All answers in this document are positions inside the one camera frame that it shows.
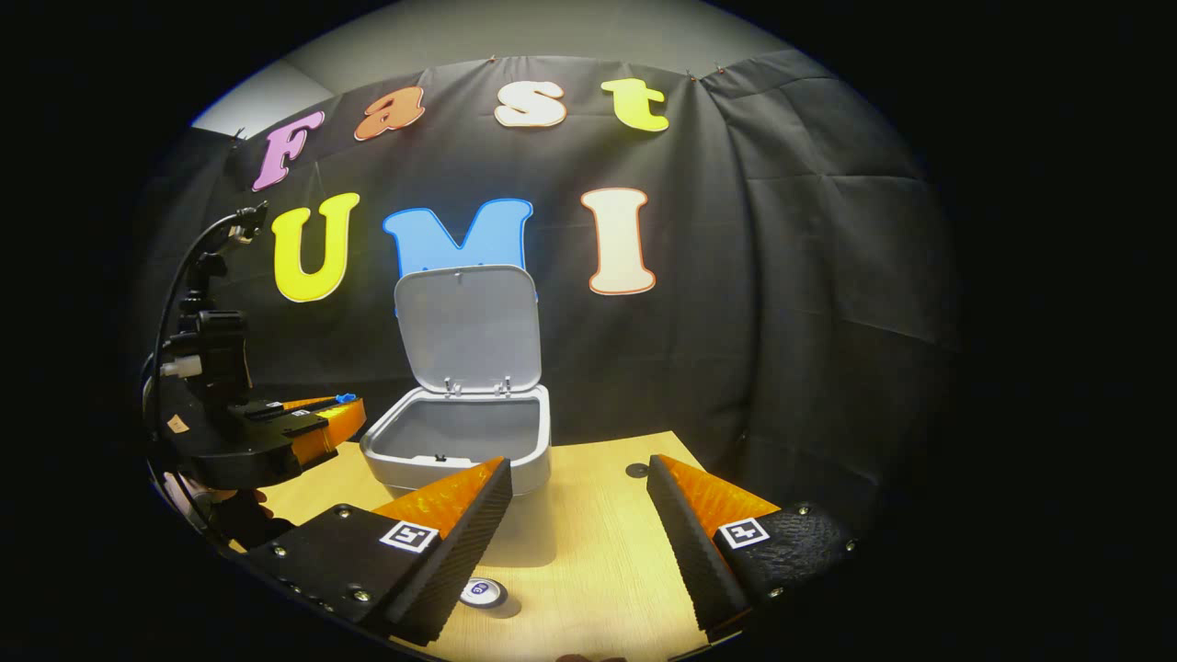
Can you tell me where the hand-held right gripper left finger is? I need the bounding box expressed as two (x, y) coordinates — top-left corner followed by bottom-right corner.
(244, 457), (514, 646)

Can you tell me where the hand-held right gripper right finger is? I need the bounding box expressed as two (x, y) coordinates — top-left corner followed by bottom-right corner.
(646, 454), (863, 637)

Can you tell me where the white desktop garbage bin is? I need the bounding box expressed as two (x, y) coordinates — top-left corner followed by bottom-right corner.
(360, 265), (552, 498)

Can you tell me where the wooden desktop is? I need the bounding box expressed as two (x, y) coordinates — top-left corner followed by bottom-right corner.
(230, 430), (737, 662)

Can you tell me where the black backdrop cloth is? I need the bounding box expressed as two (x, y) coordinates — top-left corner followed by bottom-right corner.
(129, 51), (962, 534)

